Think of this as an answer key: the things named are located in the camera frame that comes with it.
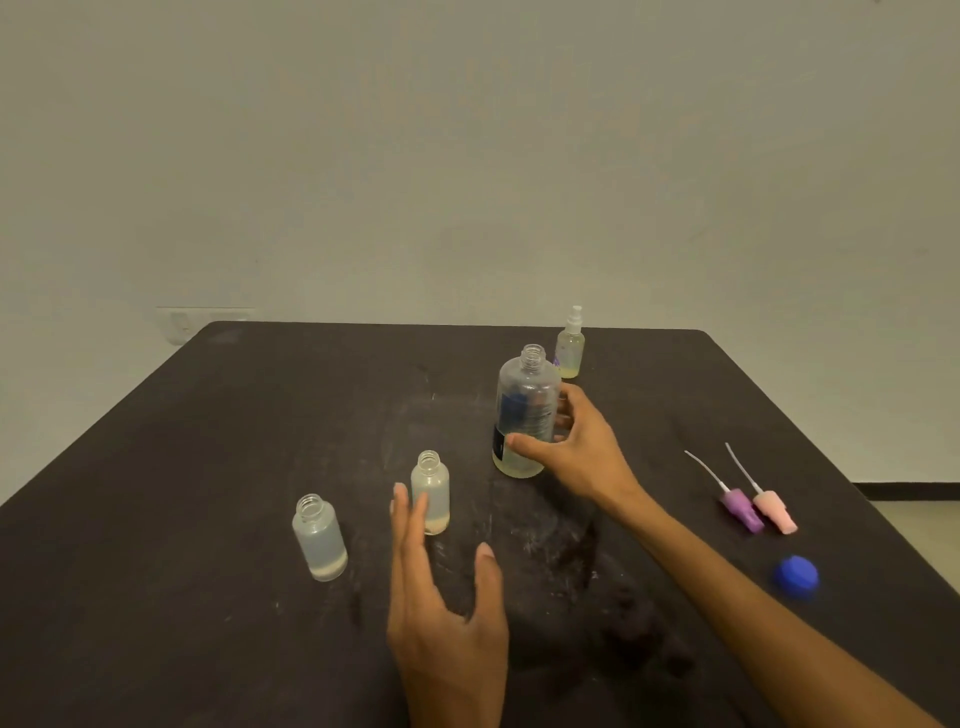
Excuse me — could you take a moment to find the blue bottle cap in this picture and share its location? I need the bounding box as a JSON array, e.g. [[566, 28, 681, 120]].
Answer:
[[773, 555, 821, 600]]

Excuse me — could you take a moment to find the person's right forearm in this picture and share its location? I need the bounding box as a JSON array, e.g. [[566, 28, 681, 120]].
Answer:
[[611, 487, 946, 728]]

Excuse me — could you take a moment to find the small yellowish bottle purple sticker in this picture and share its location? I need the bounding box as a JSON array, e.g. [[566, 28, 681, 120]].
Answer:
[[554, 332, 586, 380]]

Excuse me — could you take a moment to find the pink spray cap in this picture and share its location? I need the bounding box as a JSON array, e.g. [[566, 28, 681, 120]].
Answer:
[[724, 442, 799, 536]]

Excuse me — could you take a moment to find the person's left hand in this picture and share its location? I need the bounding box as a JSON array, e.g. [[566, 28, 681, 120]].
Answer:
[[386, 482, 511, 728]]

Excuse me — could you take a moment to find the person's right hand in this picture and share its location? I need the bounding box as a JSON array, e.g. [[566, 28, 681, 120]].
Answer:
[[505, 382, 654, 523]]

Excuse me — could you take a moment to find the purple spray cap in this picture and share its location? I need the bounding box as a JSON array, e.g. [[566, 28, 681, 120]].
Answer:
[[683, 449, 766, 535]]

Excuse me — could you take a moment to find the white wall socket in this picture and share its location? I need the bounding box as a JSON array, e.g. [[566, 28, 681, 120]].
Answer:
[[155, 306, 256, 346]]

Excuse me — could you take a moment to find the small plain clear bottle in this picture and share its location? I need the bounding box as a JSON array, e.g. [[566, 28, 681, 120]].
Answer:
[[290, 493, 349, 583]]

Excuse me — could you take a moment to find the black skirting board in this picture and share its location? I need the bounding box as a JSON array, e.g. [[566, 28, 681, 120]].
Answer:
[[854, 482, 960, 502]]

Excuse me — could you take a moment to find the small bottle with pink sticker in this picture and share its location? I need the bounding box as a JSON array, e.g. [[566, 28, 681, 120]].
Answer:
[[410, 449, 452, 537]]

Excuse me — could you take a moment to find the large clear plastic bottle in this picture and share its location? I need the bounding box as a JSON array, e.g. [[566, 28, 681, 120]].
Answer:
[[491, 344, 563, 480]]

